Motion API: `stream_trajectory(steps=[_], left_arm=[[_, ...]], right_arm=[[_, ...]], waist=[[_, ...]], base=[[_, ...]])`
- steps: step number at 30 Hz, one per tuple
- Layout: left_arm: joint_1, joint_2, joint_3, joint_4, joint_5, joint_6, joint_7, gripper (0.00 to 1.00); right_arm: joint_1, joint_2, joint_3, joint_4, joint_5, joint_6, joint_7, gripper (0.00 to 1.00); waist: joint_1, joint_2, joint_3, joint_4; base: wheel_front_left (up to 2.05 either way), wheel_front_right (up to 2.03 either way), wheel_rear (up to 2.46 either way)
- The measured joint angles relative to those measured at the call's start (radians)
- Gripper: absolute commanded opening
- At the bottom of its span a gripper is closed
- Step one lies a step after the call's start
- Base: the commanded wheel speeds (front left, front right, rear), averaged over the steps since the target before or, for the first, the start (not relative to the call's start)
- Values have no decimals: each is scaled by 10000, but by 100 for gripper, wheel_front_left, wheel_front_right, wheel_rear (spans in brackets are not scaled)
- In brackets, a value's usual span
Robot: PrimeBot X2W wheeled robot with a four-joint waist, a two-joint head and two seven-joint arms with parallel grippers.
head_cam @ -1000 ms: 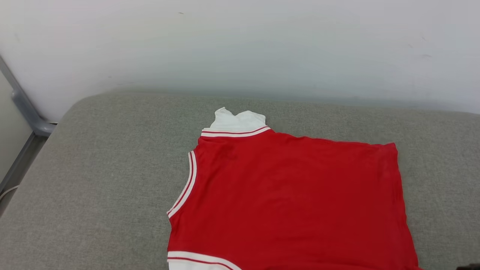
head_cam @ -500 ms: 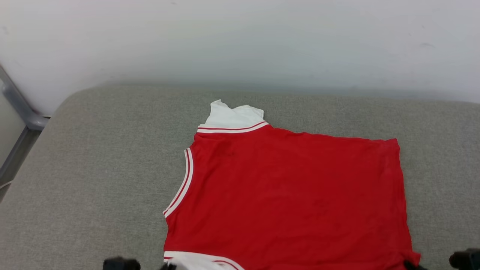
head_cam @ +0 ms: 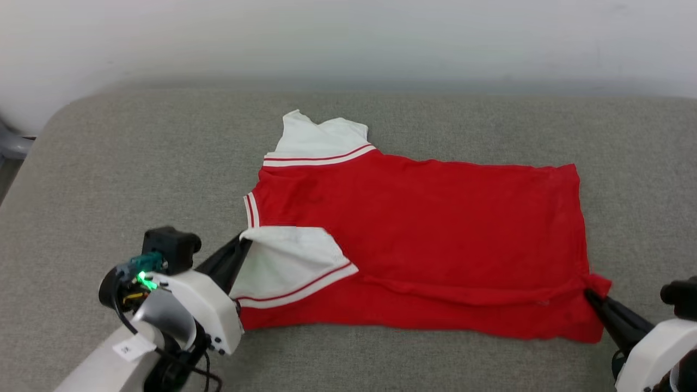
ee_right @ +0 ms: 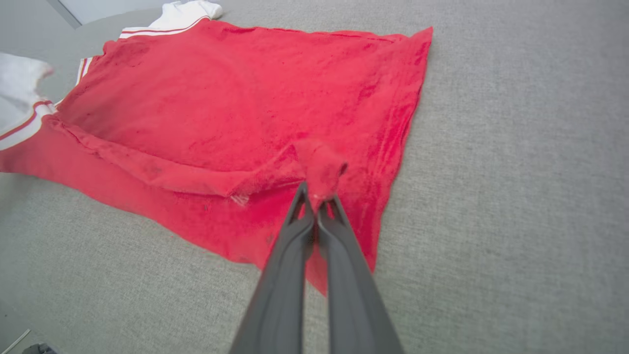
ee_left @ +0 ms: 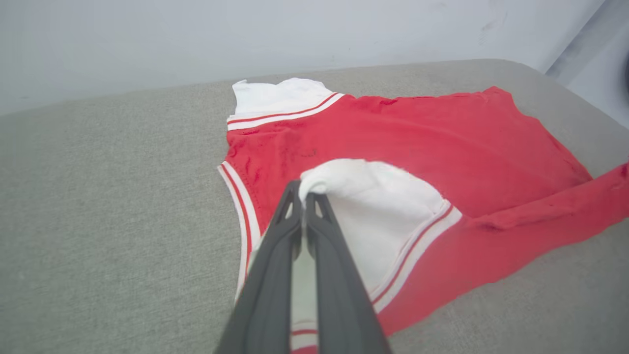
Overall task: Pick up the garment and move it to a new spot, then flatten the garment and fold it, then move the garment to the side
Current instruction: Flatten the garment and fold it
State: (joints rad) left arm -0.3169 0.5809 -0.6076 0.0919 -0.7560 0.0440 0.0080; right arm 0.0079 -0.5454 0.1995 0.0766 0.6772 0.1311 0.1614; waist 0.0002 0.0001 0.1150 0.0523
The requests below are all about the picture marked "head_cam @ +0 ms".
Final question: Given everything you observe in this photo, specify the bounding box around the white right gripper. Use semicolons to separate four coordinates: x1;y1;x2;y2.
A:
585;289;697;392

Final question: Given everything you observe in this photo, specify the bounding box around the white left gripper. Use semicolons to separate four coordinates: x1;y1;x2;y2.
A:
144;233;254;356

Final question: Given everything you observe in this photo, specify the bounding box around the red and white basketball jersey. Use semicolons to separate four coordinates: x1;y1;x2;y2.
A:
229;110;612;345

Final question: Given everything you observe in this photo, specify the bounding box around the grey fabric sofa seat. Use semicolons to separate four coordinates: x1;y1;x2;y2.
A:
0;90;697;392

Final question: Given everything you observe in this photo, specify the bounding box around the teal left cable plug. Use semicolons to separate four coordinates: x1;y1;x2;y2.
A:
117;252;165;276

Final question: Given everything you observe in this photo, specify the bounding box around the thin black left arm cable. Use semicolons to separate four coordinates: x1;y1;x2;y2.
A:
109;272;223;392

